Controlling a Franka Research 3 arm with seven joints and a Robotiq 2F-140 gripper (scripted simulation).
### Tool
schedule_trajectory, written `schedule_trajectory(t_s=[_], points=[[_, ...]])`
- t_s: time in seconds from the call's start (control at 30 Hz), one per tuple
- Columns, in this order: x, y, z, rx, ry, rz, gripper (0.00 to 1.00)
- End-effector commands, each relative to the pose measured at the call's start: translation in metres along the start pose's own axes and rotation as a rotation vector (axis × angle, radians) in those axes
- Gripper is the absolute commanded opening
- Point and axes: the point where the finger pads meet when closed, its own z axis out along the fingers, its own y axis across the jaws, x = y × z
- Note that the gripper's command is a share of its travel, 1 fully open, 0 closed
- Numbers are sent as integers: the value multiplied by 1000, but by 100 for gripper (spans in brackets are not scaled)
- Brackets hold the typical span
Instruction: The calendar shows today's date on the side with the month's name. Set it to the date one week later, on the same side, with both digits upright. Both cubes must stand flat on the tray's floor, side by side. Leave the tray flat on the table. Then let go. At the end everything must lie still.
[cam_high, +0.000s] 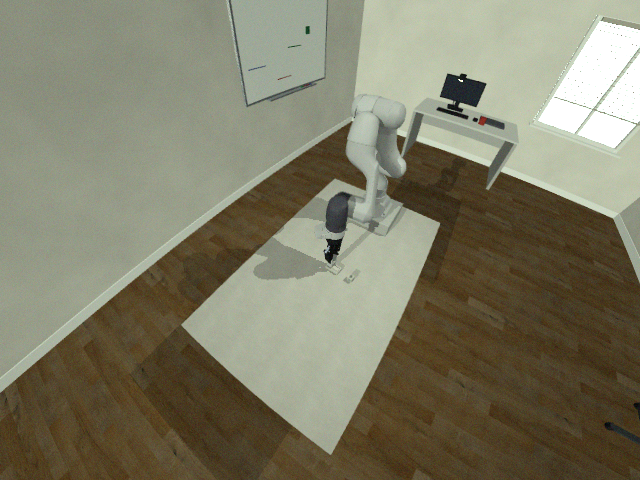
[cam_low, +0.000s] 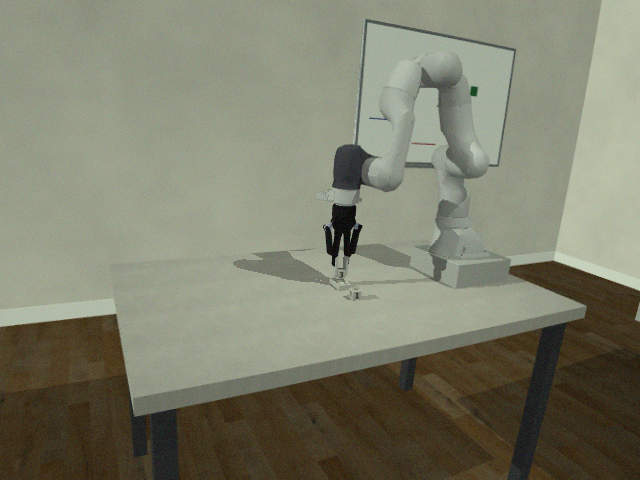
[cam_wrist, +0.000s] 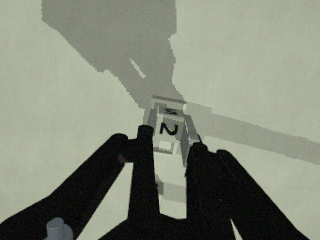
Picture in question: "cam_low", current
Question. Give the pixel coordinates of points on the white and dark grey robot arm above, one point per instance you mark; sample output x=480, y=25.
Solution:
x=462, y=157

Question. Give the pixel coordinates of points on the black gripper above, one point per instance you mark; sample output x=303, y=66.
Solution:
x=342, y=225

